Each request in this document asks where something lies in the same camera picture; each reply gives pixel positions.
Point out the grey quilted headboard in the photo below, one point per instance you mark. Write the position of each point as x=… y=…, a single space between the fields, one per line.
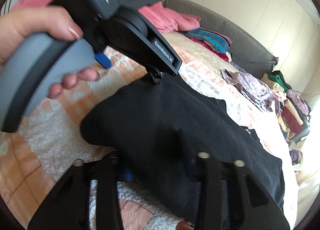
x=247 y=53

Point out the black long-sleeve shirt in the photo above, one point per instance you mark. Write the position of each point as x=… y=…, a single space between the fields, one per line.
x=160 y=129

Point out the crumpled lilac garment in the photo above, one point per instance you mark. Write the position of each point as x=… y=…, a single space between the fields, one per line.
x=254 y=90

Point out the person's left hand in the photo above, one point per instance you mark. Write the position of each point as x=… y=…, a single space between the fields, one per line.
x=19 y=24

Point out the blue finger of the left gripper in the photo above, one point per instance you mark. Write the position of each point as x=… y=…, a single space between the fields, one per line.
x=103 y=60

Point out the pile of folded clothes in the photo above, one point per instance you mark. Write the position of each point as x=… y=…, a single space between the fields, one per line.
x=294 y=117

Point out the beige bed sheet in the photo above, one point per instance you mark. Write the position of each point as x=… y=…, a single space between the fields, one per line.
x=189 y=50

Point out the orange white patterned bedspread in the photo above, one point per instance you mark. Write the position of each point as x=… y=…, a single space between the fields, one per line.
x=46 y=144

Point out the pink velvet blanket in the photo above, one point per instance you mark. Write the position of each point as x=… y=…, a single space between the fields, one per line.
x=164 y=19

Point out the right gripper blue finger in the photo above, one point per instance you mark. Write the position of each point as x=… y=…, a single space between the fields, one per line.
x=127 y=175

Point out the striped blue brown pillow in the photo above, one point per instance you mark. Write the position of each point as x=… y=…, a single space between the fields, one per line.
x=212 y=41

